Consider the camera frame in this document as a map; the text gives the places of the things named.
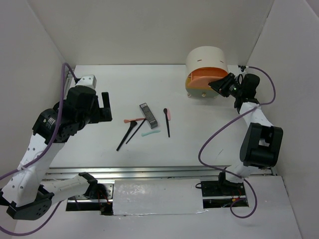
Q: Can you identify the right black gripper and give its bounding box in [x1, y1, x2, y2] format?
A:
[209, 72, 244, 98]

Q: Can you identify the round cream drawer organizer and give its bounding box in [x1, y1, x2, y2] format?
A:
[185, 46, 228, 98]

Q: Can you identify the grey makeup box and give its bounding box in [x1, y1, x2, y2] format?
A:
[139, 103, 158, 129]

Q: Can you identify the mint green makeup spatula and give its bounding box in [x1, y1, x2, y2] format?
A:
[141, 130, 161, 137]

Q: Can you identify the pink makeup spatula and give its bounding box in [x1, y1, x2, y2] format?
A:
[166, 109, 171, 120]

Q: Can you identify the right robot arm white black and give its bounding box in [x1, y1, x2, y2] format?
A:
[208, 73, 283, 196]

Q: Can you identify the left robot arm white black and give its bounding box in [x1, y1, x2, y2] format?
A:
[0, 86, 112, 221]

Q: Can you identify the salmon makeup spatula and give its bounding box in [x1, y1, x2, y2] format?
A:
[123, 118, 145, 123]

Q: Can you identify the black fan makeup brush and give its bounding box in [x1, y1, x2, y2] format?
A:
[116, 121, 137, 151]

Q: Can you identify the thin black makeup brush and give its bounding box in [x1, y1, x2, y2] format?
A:
[126, 119, 146, 144]

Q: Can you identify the black round makeup brush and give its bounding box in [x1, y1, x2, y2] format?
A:
[163, 108, 170, 137]

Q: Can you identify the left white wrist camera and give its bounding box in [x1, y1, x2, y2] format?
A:
[75, 75, 97, 90]

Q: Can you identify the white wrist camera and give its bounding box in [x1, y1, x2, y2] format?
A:
[75, 75, 97, 90]
[238, 65, 249, 72]

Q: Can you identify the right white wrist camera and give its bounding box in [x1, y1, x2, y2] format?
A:
[238, 65, 249, 72]

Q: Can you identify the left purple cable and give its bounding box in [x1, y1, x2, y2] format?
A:
[0, 62, 78, 236]

